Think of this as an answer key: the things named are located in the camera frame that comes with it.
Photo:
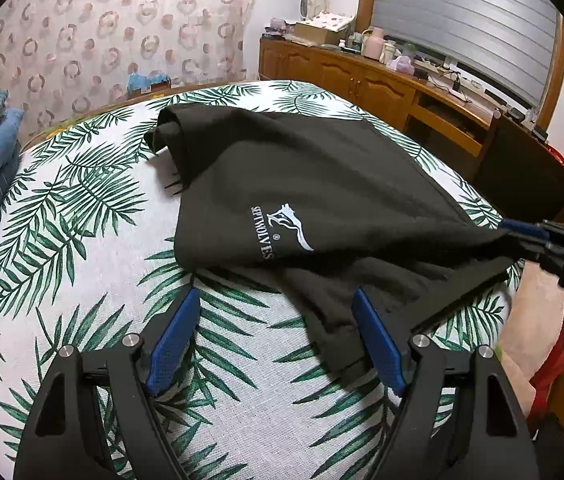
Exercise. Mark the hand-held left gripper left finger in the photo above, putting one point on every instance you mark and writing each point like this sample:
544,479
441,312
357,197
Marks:
174,340

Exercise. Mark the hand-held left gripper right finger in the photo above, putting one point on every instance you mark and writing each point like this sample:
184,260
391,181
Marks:
379,340

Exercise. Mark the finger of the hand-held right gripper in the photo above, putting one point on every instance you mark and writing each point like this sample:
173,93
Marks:
526,230
546,255

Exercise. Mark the black pants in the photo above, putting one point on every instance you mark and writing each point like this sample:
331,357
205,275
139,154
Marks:
312,185

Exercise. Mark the dark wooden chair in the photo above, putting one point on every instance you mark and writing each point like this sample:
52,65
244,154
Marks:
521,170

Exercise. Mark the pink cloth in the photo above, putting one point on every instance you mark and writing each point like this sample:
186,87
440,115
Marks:
531,320

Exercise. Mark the red cloth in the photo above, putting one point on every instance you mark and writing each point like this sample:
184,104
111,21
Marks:
549,380

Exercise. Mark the leaf print bedsheet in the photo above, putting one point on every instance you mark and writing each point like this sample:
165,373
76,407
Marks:
87,240

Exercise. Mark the purple tissue pack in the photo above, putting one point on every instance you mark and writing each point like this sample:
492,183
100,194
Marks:
400,66

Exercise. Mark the grey window blind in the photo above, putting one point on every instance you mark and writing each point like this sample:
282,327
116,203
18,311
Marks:
461,20

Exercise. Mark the white jar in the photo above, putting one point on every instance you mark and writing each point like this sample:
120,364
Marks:
389,52

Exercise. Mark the pink thermos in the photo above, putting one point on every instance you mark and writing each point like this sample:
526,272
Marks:
374,45

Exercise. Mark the wooden cabinet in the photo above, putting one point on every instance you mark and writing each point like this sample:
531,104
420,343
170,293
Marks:
341,75

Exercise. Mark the cardboard box with dotted cloth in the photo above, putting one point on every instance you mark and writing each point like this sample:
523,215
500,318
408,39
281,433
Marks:
319,32

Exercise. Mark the circle pattern curtain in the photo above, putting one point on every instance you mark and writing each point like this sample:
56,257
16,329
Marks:
112,35

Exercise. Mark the small round fan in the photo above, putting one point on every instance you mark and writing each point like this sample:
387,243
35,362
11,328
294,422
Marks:
307,7

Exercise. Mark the purple storage box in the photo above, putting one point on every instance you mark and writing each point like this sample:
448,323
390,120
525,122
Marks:
278,26

